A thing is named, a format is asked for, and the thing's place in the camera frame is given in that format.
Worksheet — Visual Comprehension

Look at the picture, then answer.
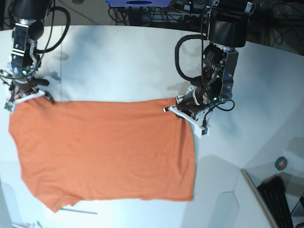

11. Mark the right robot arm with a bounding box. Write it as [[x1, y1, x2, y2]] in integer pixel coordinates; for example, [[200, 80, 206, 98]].
[[0, 0, 57, 109]]

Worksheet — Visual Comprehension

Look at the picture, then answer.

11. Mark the orange t-shirt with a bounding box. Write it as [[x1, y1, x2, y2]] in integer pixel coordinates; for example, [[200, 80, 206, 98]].
[[9, 98, 195, 212]]

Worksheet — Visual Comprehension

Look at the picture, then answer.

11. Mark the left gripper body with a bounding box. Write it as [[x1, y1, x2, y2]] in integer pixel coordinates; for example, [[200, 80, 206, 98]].
[[175, 86, 213, 116]]

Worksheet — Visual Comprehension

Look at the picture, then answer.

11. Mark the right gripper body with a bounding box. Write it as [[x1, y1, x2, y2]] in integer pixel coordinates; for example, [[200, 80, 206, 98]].
[[9, 77, 49, 96]]

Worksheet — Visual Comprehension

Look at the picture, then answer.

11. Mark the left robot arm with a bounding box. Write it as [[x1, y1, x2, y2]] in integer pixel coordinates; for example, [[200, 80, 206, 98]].
[[164, 0, 255, 137]]

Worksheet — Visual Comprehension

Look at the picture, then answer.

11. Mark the green tape roll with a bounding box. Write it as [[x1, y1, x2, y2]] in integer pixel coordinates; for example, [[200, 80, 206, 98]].
[[275, 157, 288, 171]]

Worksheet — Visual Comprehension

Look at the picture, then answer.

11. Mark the black keyboard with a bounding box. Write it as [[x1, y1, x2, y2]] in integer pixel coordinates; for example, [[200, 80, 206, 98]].
[[257, 176, 293, 228]]

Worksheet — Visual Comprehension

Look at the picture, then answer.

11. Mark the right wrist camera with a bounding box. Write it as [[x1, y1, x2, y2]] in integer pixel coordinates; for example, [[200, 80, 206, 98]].
[[3, 101, 15, 114]]

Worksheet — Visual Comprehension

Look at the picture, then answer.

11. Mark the blue box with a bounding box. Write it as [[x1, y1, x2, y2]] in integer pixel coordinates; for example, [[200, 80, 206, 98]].
[[105, 0, 177, 7]]

